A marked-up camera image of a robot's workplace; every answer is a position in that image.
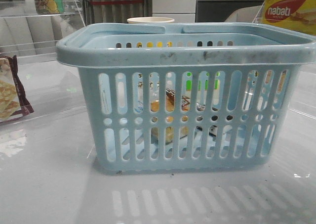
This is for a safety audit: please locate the white cabinet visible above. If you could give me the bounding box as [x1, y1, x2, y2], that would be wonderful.
[152, 0, 197, 23]

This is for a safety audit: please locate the brown cracker snack package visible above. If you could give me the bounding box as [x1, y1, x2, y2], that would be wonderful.
[0, 56, 34, 124]

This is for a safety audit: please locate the packaged yellow bread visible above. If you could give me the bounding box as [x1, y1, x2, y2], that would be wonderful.
[150, 88, 205, 144]

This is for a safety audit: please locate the clear acrylic display shelf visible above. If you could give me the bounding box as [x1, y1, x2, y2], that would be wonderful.
[0, 0, 85, 57]

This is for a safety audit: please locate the yellow nabati wafer box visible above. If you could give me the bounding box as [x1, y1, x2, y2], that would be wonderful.
[260, 0, 316, 35]

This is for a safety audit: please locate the yellow popcorn paper cup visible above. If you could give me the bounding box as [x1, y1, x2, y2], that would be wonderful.
[127, 16, 175, 24]

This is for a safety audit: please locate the light blue plastic basket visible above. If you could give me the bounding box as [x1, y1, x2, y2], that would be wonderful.
[56, 23, 316, 172]

